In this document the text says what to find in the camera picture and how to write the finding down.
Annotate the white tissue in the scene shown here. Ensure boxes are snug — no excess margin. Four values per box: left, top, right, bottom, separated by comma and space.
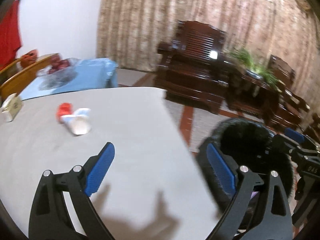
60, 108, 91, 136

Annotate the dark wooden side table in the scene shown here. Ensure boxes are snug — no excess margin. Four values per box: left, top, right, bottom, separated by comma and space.
225, 61, 279, 120

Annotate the black trash bin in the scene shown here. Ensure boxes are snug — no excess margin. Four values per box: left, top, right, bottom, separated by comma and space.
196, 118, 293, 233

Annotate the blue table cloth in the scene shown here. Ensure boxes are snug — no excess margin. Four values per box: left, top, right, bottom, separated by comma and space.
20, 58, 118, 100

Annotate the small beige tissue box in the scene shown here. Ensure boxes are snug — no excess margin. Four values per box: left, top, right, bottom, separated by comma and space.
1, 93, 23, 122

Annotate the dark wooden armchair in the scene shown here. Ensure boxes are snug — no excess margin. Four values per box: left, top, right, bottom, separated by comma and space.
154, 21, 228, 114
264, 55, 310, 132

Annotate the green potted plant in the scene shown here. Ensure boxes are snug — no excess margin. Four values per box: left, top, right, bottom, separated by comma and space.
226, 47, 278, 90

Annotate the clear bag of red fruit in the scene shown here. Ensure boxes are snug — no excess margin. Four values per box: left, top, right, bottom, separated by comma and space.
36, 58, 80, 90

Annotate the wooden bench backrest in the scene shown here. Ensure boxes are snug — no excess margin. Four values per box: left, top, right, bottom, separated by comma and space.
1, 53, 59, 101

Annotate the red white small wrapper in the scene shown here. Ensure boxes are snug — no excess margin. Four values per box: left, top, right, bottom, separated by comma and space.
56, 102, 72, 123

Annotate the beige patterned curtain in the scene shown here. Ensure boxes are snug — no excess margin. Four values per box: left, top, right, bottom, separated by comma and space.
97, 0, 319, 96

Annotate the orange red bag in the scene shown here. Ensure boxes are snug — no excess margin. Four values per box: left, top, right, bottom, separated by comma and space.
20, 49, 38, 69

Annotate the red cloth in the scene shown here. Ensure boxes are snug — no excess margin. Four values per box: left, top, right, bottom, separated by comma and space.
0, 0, 21, 69

